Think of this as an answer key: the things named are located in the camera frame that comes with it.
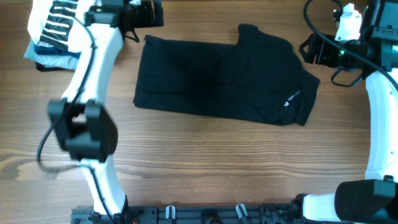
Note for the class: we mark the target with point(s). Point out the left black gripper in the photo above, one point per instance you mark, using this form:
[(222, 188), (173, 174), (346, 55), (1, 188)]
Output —
[(149, 22)]

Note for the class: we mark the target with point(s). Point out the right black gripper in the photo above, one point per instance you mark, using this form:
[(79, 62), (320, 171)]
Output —
[(319, 45)]

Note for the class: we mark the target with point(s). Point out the black t-shirt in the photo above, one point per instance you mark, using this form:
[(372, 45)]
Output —
[(258, 79)]

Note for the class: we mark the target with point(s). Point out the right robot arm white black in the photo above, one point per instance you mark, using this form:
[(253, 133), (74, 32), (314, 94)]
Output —
[(365, 42)]

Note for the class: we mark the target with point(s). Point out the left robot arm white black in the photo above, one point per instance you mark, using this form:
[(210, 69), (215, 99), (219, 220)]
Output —
[(80, 121)]

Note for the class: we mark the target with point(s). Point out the white striped folded garment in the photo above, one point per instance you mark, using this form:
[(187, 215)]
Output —
[(57, 23)]

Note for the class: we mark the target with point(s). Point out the dark blue folded garment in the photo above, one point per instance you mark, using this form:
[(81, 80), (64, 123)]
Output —
[(54, 52)]

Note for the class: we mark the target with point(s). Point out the light grey folded garment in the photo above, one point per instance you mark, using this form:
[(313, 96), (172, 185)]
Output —
[(45, 64)]

